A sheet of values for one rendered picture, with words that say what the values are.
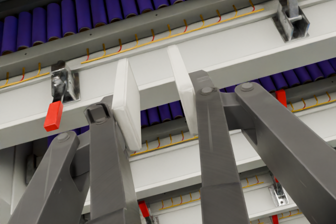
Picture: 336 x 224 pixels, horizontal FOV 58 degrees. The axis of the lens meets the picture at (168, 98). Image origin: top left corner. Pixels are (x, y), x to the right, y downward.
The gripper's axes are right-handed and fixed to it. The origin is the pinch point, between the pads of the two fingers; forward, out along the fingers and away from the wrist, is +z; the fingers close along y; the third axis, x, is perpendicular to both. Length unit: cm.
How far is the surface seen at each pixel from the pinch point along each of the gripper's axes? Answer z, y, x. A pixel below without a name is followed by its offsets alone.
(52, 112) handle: 9.4, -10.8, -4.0
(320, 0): 17.8, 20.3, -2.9
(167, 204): 30, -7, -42
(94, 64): 17.8, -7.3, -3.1
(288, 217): 34, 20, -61
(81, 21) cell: 22.4, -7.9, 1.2
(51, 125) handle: 7.7, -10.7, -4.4
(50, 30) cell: 22.3, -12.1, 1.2
